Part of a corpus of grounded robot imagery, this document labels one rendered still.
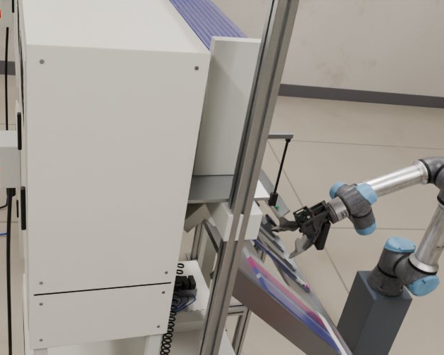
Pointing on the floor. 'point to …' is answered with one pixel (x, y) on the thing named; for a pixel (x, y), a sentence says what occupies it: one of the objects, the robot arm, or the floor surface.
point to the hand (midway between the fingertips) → (280, 245)
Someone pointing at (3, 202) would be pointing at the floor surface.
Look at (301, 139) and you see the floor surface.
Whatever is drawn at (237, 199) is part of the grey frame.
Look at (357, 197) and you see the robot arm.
